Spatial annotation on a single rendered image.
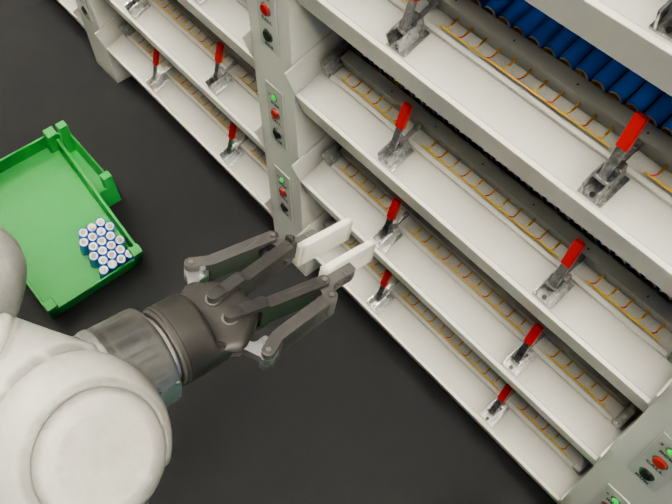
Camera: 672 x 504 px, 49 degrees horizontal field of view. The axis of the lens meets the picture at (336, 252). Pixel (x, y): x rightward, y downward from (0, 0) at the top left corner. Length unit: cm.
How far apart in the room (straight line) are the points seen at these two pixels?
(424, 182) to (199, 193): 74
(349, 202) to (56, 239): 63
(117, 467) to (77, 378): 5
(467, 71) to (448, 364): 59
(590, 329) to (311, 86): 50
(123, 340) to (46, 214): 96
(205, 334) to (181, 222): 94
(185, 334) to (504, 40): 43
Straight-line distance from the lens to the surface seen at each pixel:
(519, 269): 91
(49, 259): 153
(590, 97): 76
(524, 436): 123
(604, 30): 63
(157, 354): 61
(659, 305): 88
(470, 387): 124
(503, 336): 107
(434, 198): 95
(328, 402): 134
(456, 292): 109
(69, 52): 198
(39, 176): 158
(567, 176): 75
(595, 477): 108
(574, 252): 84
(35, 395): 41
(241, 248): 72
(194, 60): 142
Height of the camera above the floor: 124
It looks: 57 degrees down
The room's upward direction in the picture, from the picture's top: straight up
